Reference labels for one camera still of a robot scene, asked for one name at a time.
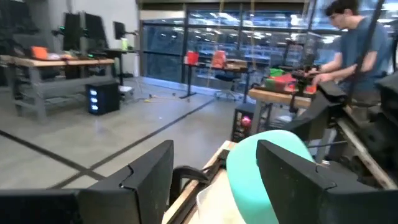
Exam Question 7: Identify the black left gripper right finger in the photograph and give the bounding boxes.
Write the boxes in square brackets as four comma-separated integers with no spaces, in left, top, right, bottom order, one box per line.
[256,139,398,224]

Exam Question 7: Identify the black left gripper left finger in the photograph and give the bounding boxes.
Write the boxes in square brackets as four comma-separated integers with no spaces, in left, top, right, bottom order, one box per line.
[0,139,175,224]

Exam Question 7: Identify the cyan foam die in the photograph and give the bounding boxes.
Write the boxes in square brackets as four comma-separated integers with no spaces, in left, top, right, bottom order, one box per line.
[226,129,315,224]

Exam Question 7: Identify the black tower pink light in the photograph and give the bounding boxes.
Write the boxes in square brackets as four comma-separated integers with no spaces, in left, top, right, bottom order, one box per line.
[230,102,257,143]

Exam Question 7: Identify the black tower white lights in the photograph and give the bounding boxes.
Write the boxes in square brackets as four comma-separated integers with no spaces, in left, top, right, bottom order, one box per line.
[85,80,121,116]

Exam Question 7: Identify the wooden top workbench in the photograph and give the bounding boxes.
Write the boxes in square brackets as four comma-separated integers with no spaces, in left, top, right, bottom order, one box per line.
[247,86,318,138]

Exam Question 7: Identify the red storage bin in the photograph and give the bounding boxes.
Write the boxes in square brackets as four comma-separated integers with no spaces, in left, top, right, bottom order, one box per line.
[266,74,317,94]

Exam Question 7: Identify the black office chair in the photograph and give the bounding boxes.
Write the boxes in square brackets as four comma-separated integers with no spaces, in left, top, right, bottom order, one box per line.
[214,73,246,102]

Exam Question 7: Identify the long wooden grey workbench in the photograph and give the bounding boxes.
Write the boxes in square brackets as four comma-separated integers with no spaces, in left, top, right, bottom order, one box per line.
[0,54,116,122]

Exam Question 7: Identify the black background desk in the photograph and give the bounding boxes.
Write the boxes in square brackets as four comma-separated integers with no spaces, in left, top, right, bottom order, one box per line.
[104,48,139,78]

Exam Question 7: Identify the orange box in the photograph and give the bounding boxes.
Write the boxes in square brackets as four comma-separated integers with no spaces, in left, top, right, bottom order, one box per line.
[30,45,50,60]

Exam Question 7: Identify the person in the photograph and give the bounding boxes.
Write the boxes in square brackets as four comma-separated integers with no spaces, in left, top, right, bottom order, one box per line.
[306,0,394,106]

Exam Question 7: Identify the orange chair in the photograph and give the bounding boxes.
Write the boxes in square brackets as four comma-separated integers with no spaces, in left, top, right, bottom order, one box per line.
[211,50,227,69]

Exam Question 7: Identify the small black monitor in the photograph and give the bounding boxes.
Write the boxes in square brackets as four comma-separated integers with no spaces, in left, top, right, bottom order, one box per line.
[113,21,127,40]

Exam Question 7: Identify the black curved cable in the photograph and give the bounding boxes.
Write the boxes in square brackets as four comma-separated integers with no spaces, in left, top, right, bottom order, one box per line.
[169,166,211,206]

